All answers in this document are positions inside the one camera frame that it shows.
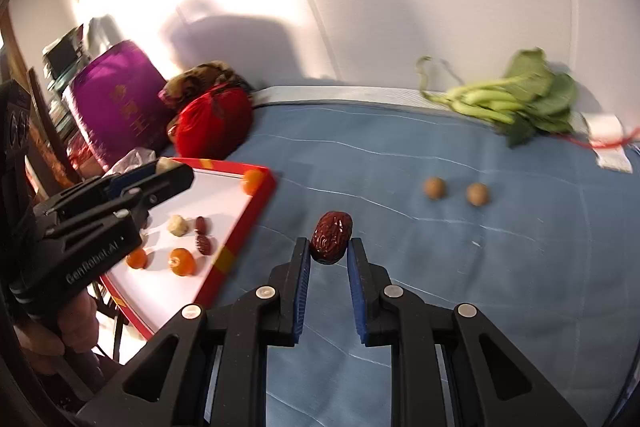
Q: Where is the person's left hand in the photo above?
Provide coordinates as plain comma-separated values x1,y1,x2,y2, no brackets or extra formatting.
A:
15,294,98,374

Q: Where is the red box with white inside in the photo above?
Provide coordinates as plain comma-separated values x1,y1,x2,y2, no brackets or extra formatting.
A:
100,158,277,340

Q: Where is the brown patterned cloth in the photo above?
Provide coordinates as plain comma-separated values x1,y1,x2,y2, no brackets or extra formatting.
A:
159,63,251,108

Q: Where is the green leafy vegetable bunch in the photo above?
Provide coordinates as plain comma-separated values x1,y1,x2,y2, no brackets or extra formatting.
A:
416,48,578,148

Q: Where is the red cloth pouch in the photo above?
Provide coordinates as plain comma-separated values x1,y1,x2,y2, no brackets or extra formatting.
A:
172,83,254,160

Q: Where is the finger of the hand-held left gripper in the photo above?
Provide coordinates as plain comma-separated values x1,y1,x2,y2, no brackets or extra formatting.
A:
45,166,195,240
37,167,161,215

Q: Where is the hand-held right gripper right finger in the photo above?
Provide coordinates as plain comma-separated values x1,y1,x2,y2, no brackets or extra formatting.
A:
347,237,588,427

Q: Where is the white plastic bag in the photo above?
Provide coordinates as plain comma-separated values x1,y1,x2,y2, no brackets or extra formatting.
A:
107,148,158,178

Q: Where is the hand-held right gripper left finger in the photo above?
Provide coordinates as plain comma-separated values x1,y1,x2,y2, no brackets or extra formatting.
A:
75,237,312,427

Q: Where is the printed white label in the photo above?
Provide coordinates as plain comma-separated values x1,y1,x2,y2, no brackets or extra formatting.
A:
596,147,633,171

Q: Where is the purple bag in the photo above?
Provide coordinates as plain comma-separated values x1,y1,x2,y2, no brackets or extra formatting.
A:
70,39,173,170

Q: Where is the large orange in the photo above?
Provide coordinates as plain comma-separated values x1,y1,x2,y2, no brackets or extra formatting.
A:
168,248,196,278

